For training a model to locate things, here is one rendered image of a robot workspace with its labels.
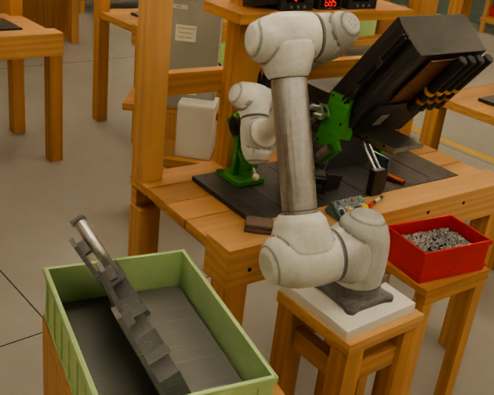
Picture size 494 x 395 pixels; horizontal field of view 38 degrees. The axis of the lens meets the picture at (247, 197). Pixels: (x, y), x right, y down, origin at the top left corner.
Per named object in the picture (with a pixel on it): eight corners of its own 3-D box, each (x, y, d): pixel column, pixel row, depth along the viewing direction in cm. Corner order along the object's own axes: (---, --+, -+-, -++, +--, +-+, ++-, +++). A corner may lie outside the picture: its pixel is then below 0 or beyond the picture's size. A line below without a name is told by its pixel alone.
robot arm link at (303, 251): (350, 286, 200) (281, 300, 190) (319, 277, 214) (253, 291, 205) (328, 5, 193) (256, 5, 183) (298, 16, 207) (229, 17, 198)
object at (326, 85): (369, 162, 314) (384, 87, 299) (317, 172, 297) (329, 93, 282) (341, 147, 327) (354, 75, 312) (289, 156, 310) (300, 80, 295)
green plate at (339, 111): (347, 154, 278) (366, 102, 272) (332, 151, 272) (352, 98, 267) (328, 144, 286) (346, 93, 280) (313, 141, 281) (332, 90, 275)
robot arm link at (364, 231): (393, 286, 212) (408, 222, 202) (342, 297, 204) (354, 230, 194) (362, 258, 225) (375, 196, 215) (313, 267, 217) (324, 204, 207)
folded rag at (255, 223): (274, 225, 249) (274, 218, 248) (273, 236, 242) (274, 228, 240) (245, 222, 249) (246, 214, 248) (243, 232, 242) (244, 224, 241)
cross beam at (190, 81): (395, 74, 345) (399, 56, 341) (156, 97, 272) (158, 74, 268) (387, 70, 348) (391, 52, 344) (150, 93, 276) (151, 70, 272)
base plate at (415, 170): (457, 179, 312) (459, 175, 311) (253, 226, 251) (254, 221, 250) (388, 145, 342) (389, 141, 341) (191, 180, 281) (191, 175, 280)
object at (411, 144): (422, 150, 275) (423, 143, 274) (393, 156, 266) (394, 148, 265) (353, 117, 303) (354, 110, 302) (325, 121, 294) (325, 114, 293)
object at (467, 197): (504, 211, 319) (513, 180, 313) (225, 291, 235) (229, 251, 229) (479, 198, 329) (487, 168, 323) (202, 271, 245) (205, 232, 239)
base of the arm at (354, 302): (404, 297, 218) (408, 281, 215) (350, 317, 206) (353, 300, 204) (364, 267, 231) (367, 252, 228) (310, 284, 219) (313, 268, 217)
